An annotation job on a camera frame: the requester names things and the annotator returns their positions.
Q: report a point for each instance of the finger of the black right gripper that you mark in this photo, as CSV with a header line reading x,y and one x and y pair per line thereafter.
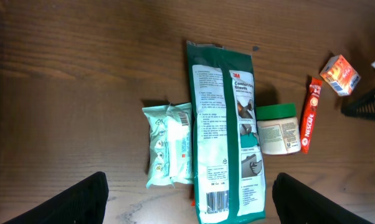
x,y
363,108

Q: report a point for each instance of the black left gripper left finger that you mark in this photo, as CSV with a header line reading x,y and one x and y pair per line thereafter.
x,y
84,202

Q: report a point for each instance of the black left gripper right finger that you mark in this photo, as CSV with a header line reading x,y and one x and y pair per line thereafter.
x,y
297,203

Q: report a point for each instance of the small orange box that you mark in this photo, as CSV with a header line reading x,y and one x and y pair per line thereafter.
x,y
340,75

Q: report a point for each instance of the small red sachet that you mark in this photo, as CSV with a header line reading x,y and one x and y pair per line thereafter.
x,y
309,114

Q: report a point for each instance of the white green packet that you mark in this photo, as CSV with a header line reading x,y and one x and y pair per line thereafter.
x,y
229,176

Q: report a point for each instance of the green lid spice jar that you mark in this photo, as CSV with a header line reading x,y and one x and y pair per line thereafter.
x,y
278,129

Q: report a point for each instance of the teal packet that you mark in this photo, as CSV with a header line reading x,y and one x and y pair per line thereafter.
x,y
171,159

